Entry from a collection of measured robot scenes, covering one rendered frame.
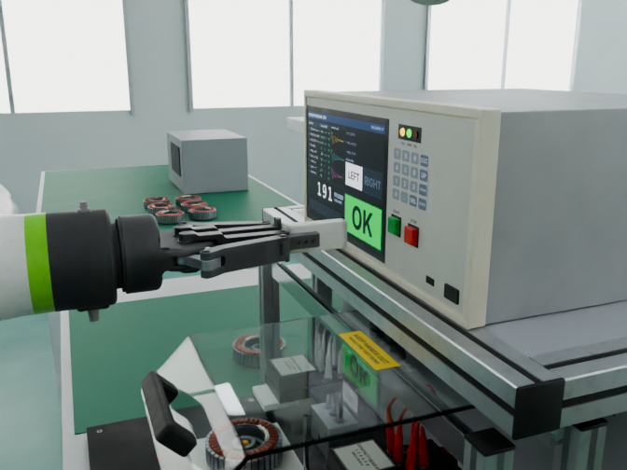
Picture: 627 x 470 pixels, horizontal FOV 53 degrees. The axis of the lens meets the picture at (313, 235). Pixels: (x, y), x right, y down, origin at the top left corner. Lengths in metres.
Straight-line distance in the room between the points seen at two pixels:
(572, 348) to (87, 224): 0.44
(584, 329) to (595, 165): 0.16
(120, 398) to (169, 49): 4.30
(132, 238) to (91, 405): 0.71
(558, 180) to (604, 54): 6.88
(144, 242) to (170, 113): 4.78
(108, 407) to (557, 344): 0.86
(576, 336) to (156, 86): 4.89
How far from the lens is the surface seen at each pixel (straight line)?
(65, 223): 0.60
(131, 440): 1.11
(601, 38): 7.47
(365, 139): 0.77
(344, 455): 0.77
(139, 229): 0.60
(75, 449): 1.16
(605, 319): 0.69
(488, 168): 0.58
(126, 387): 1.32
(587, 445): 0.63
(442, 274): 0.64
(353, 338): 0.71
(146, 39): 5.34
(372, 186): 0.76
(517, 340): 0.61
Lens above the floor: 1.36
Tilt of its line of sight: 15 degrees down
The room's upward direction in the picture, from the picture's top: straight up
